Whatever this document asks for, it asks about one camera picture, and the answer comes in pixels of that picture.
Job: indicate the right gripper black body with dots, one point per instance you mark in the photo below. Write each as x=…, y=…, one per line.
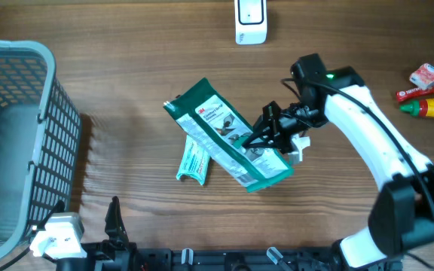
x=294, y=119

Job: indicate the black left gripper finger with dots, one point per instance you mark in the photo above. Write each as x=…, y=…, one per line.
x=58, y=208
x=114, y=225

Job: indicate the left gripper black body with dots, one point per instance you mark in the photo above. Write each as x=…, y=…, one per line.
x=103, y=251

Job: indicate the dark green 3M package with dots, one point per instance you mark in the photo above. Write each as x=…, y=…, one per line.
x=217, y=127

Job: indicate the light green wipes packet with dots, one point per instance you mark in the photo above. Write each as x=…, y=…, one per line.
x=194, y=163

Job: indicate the red Nescafe sachet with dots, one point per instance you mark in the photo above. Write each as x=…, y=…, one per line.
x=405, y=95

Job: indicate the small red white box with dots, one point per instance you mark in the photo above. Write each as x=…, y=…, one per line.
x=423, y=77

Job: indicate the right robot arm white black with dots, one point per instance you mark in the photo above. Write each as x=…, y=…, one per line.
x=402, y=217

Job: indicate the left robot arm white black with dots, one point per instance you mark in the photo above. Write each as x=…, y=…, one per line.
x=137, y=263

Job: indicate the white barcode scanner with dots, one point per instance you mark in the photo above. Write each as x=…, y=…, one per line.
x=250, y=21

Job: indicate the grey plastic shopping basket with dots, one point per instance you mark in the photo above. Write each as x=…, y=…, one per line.
x=40, y=131

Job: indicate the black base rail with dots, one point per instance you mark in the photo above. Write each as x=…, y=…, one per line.
x=301, y=259

